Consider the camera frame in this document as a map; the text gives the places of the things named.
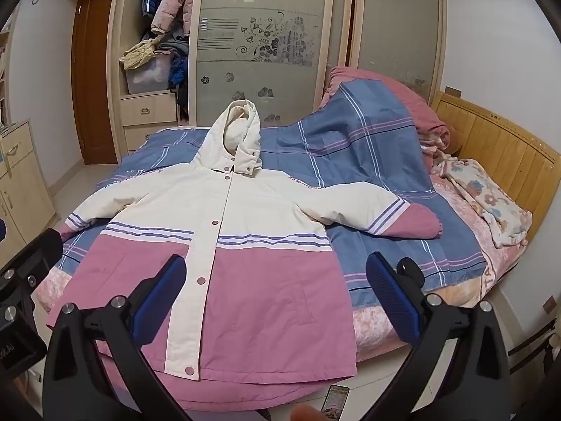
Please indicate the blue cloth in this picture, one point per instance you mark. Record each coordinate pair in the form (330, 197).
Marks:
(179, 72)

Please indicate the floral blanket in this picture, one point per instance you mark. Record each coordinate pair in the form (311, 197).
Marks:
(491, 201)

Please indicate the cream wardrobe drawer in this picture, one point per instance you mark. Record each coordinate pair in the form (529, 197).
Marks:
(149, 109)
(149, 138)

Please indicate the dark cloth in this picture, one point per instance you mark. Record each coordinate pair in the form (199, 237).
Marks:
(182, 98)

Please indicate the frosted plain sliding door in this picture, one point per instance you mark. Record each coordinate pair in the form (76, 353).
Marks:
(394, 26)

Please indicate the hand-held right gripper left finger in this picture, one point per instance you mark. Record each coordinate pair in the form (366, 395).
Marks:
(160, 298)

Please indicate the cream wardrobe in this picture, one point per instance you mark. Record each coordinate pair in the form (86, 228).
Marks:
(342, 17)

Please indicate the cream side cabinet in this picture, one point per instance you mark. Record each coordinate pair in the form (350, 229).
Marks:
(22, 184)

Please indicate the pink down jacket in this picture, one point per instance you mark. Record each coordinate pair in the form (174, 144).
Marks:
(175, 0)

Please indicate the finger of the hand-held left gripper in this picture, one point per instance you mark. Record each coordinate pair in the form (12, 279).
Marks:
(37, 256)

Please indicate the pink quilt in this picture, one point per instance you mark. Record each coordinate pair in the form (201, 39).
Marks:
(407, 101)

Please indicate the pink and cream hooded jacket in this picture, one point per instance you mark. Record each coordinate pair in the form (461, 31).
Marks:
(263, 294)

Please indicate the person's right hand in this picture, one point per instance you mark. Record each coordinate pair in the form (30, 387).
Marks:
(307, 414)

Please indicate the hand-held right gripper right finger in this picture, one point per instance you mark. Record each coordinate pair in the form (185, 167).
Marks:
(390, 298)

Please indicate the brown wooden door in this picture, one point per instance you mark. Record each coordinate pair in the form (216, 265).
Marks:
(94, 83)

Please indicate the grey folded clothes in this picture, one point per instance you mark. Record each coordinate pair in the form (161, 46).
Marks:
(173, 46)

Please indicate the yellow cloth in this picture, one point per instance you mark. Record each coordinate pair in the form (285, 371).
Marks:
(138, 55)

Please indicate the frosted flower-print sliding door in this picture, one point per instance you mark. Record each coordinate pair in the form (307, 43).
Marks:
(263, 52)

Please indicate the smartphone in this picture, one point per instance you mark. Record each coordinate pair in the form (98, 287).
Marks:
(336, 399)

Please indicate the blue plaid quilt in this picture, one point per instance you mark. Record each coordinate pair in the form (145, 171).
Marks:
(372, 162)

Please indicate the translucent storage box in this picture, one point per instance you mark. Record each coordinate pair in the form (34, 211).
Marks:
(147, 76)

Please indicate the wooden headboard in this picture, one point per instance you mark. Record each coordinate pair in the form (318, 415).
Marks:
(495, 140)

